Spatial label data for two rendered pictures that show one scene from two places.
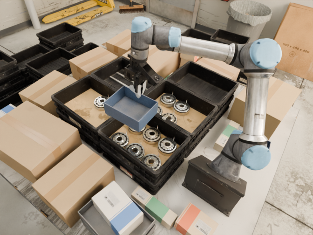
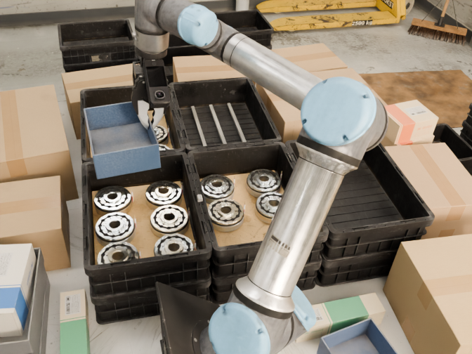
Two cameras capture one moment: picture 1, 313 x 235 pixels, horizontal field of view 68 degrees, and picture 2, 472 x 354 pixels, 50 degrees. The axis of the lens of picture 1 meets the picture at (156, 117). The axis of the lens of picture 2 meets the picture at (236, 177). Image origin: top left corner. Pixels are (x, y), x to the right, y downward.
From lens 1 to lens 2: 0.75 m
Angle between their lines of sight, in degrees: 29
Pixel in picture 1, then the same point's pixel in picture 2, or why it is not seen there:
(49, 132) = (31, 135)
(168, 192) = (126, 338)
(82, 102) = not seen: hidden behind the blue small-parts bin
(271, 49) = (343, 102)
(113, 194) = (8, 260)
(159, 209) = (72, 344)
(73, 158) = (26, 187)
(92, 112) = not seen: hidden behind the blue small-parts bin
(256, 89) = (293, 182)
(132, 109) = (130, 145)
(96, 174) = (29, 224)
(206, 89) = (369, 204)
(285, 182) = not seen: outside the picture
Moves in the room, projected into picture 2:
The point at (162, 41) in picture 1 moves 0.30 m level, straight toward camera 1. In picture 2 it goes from (169, 25) to (36, 76)
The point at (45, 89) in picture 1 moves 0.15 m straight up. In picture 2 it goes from (97, 83) to (93, 46)
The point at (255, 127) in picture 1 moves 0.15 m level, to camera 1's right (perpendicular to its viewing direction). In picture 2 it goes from (262, 267) to (335, 317)
